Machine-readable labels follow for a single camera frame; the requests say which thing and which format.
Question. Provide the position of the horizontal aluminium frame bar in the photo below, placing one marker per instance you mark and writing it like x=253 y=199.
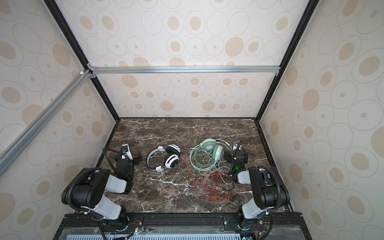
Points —
x=185 y=70

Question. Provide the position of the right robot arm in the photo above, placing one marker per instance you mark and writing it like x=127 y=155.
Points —
x=268 y=190

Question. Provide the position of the green headphones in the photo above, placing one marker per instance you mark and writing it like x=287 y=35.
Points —
x=213 y=148

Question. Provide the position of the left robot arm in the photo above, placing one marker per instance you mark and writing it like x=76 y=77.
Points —
x=86 y=192

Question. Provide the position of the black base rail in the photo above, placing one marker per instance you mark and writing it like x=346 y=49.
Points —
x=186 y=226

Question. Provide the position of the left diagonal aluminium frame bar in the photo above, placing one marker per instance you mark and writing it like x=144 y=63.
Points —
x=25 y=138

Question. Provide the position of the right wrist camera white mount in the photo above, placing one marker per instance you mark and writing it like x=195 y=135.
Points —
x=238 y=146

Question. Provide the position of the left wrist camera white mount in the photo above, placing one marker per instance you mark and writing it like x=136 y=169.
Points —
x=125 y=152

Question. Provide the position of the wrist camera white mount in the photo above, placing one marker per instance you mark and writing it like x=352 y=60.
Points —
x=125 y=152
x=238 y=146

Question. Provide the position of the white black headphones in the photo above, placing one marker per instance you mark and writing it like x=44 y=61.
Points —
x=171 y=160

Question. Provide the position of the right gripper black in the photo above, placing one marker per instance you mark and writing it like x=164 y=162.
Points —
x=233 y=154

